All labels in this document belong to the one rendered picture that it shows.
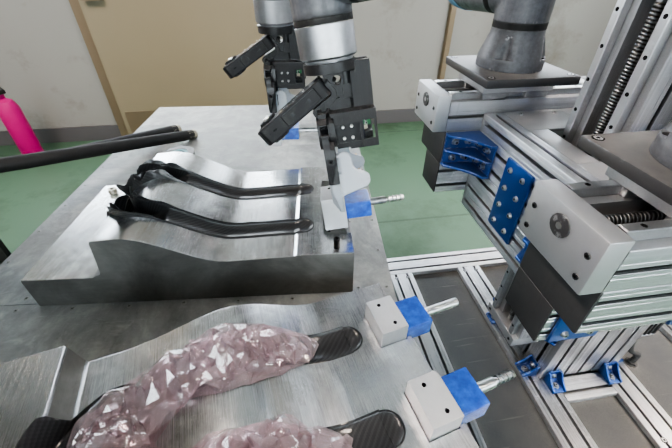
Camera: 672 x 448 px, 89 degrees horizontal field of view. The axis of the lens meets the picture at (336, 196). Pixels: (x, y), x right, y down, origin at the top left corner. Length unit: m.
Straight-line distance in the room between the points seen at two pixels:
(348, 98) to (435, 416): 0.38
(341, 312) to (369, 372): 0.09
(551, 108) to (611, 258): 0.57
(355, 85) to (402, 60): 2.66
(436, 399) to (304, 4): 0.45
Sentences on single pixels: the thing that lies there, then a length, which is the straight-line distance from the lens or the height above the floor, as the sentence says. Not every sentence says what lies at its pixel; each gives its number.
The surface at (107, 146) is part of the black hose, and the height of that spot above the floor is 0.88.
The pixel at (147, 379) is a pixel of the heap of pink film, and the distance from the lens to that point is 0.44.
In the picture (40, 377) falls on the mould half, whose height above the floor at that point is 0.91.
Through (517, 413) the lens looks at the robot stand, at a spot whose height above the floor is 0.21.
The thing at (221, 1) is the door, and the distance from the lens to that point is 2.87.
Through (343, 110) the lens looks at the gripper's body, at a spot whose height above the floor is 1.09.
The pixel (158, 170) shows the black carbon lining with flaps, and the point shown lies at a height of 0.95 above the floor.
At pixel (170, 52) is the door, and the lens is 3.00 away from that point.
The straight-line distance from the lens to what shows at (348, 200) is 0.53.
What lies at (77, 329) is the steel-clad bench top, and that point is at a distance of 0.67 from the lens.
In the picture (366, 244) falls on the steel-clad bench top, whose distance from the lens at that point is 0.67.
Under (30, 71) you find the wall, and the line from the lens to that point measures 3.49.
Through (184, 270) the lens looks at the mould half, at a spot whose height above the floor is 0.87.
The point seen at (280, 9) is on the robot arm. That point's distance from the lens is 0.70.
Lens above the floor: 1.26
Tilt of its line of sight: 35 degrees down
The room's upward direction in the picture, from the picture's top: straight up
